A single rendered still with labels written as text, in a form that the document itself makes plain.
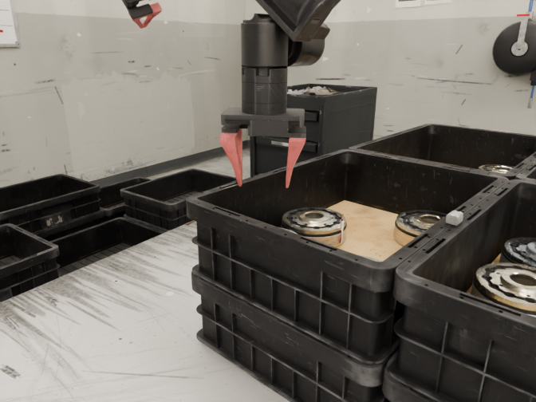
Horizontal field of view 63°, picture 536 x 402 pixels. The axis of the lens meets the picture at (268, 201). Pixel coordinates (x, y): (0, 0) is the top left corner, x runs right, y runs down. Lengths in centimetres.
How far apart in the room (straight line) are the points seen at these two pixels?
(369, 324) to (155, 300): 45
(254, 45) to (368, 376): 38
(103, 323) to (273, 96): 46
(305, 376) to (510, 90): 351
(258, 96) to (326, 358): 31
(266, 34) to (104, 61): 327
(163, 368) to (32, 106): 296
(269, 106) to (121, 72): 334
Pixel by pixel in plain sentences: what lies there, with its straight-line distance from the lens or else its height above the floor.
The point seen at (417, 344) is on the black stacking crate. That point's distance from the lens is 43.
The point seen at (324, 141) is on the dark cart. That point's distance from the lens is 210.
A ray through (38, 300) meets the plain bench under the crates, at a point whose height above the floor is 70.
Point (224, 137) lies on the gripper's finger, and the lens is 54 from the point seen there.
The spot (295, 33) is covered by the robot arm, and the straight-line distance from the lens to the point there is 51.
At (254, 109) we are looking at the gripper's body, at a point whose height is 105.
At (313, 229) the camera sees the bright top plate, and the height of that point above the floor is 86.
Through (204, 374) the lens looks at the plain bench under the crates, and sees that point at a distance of 64.
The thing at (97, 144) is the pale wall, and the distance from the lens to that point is 375.
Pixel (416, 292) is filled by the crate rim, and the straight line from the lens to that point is 40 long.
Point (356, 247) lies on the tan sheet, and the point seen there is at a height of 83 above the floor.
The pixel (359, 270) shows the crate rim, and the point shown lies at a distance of 42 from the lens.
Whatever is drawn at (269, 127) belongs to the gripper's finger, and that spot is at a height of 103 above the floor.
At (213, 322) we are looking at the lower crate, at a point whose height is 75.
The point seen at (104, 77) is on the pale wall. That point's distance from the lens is 375.
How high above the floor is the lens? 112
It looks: 20 degrees down
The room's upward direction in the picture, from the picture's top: straight up
